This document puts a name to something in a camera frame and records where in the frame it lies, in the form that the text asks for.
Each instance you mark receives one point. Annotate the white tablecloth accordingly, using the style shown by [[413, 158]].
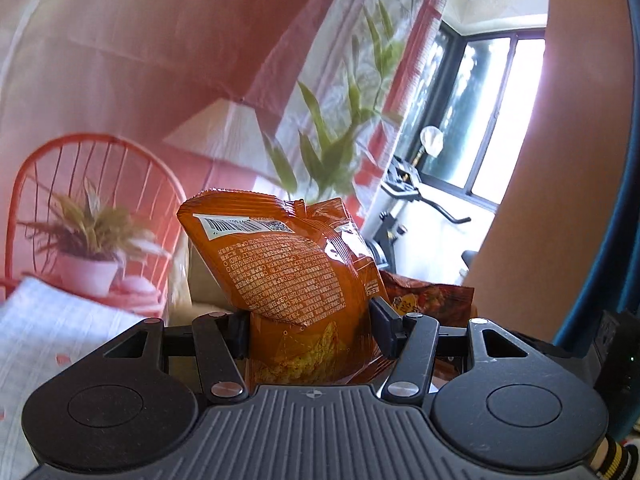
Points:
[[60, 330]]

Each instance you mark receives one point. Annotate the orange snack bag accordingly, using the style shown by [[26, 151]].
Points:
[[280, 270]]

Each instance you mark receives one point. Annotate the red-brown snack packet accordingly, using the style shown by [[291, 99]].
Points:
[[430, 300]]

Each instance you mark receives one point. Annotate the printed room backdrop cloth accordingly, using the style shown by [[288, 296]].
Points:
[[125, 60]]

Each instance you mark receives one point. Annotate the black yellow striped band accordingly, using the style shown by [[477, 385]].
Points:
[[617, 452]]

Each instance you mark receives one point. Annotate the black plastic device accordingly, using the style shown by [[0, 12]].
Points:
[[612, 355]]

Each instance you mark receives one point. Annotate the black exercise bike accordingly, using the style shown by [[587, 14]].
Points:
[[375, 250]]

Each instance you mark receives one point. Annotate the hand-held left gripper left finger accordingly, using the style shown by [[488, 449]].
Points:
[[240, 335]]

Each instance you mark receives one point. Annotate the brass stand with white cover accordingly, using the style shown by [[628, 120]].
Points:
[[431, 140]]

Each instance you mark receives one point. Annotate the brown wooden panel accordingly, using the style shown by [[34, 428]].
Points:
[[560, 160]]

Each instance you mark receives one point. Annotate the cardboard box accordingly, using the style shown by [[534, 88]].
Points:
[[205, 285]]

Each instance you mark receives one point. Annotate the dark framed window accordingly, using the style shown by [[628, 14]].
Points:
[[480, 110]]

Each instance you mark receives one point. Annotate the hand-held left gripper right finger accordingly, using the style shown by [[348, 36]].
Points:
[[385, 325]]

